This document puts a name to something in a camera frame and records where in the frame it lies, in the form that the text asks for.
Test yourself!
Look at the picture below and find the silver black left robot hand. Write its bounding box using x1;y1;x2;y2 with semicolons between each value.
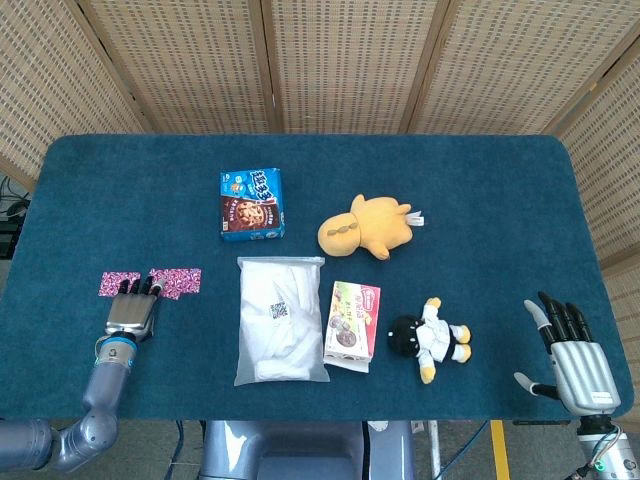
103;273;166;345

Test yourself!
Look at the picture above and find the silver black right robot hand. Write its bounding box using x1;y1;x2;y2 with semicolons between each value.
513;291;622;416

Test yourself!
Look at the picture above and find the yellow floor tape strip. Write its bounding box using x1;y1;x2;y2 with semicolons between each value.
490;419;511;480

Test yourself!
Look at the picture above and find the black equipment box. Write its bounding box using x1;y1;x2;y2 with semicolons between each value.
0;219;21;259

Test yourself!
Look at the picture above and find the frosted bag with white garment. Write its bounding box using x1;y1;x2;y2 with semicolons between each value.
233;255;332;387

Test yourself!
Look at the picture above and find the blue chocolate cookie box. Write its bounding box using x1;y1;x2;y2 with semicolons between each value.
218;167;287;244

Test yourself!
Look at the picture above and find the black penguin plush toy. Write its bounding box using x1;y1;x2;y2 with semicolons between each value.
387;296;473;385

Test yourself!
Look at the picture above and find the grey blue robot torso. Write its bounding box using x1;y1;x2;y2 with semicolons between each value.
199;419;416;480

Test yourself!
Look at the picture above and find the red white biscuit box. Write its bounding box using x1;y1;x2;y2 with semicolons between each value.
322;280;382;375

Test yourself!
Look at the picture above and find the blue felt table cover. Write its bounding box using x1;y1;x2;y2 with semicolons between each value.
0;133;632;422

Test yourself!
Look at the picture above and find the yellow plush dinosaur toy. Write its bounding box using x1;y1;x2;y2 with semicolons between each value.
317;194;427;261

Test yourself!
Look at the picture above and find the woven rattan folding screen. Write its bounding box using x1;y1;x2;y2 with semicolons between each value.
0;0;640;381

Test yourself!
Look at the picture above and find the blue floor cable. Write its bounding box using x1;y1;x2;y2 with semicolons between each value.
439;419;490;476

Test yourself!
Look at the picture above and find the black cable bundle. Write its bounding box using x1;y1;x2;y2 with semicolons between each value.
0;174;30;221

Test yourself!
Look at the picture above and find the white metal frame leg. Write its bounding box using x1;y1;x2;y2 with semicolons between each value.
427;419;444;480

